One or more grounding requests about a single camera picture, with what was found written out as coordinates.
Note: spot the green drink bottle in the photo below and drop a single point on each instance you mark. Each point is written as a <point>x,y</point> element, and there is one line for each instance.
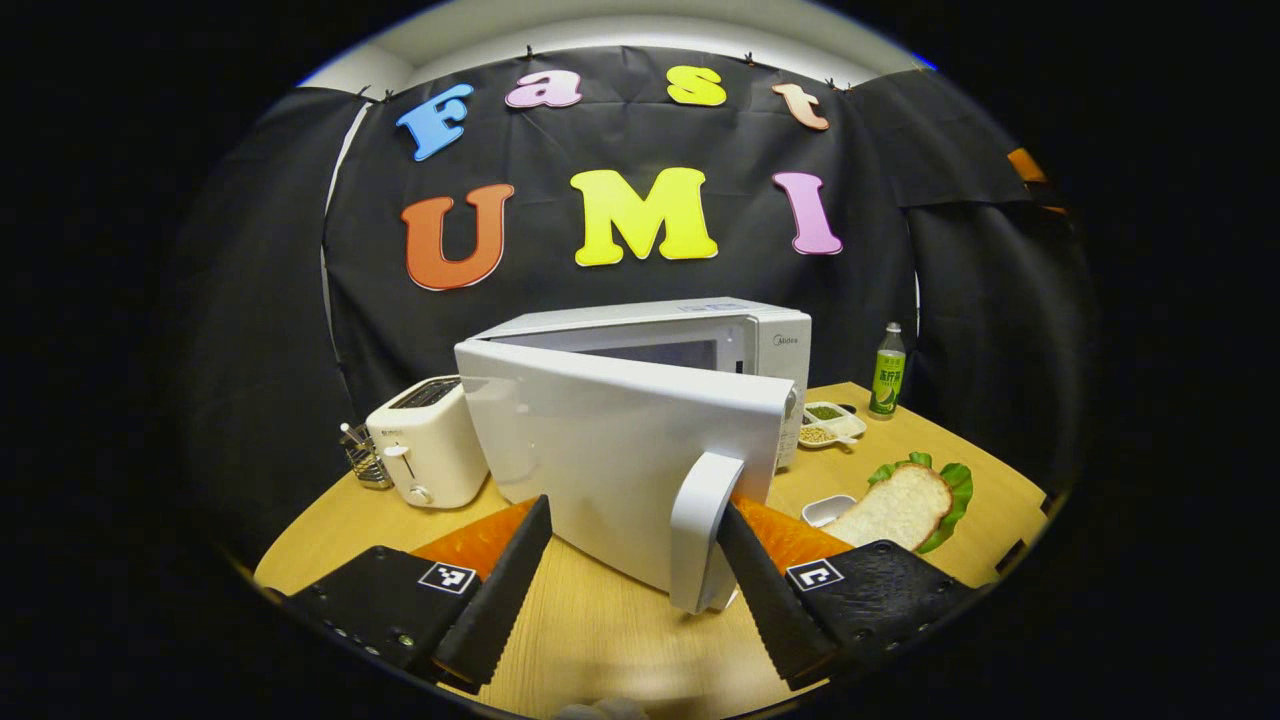
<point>886,380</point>

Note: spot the white toaster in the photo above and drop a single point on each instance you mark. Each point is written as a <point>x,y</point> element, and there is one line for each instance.
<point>430,450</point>

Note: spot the white rectangular tray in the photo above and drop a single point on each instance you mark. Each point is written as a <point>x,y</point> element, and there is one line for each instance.
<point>828,510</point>

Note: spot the white microwave oven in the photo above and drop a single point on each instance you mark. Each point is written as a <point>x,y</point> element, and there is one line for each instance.
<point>600,440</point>

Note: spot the black backdrop cloth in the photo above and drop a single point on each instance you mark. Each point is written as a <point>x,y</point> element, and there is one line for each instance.
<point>620,135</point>

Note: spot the bread slice with lettuce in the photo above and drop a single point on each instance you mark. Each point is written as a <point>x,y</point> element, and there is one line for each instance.
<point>895,505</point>

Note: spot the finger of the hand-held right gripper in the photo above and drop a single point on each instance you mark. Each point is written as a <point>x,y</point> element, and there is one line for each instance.
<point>1025,165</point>

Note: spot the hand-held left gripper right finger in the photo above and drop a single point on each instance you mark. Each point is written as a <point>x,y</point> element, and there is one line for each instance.
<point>770,600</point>

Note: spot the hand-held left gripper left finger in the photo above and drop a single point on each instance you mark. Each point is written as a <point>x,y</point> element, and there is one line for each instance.
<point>505,600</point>

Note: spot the divided white seasoning dish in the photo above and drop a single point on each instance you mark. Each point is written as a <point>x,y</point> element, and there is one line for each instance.
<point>825,425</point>

